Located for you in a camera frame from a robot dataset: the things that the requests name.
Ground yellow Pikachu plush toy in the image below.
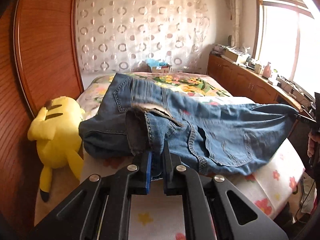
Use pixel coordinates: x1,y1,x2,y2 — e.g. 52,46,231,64
27,96,85,202

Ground pink bottle on cabinet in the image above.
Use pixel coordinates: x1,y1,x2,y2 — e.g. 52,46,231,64
262,62,271,79

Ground person's right hand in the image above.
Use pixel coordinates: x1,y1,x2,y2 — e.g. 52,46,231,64
308,131,320,158

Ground wooden headboard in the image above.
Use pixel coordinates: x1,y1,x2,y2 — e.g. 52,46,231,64
1,0,84,237

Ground window with wooden frame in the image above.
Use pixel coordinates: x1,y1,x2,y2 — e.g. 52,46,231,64
255,0,319,96

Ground box with blue item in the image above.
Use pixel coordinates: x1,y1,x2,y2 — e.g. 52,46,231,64
146,59,171,73

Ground long wooden cabinet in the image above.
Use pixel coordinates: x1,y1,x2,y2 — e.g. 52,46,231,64
207,54,312,118

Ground blue denim jeans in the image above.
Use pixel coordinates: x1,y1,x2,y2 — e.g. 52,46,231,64
79,74,297,178

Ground cardboard box on cabinet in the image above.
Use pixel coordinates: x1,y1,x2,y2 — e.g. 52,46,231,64
224,48,249,64

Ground bed with floral sheet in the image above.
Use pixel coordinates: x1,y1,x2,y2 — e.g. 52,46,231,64
34,71,307,240

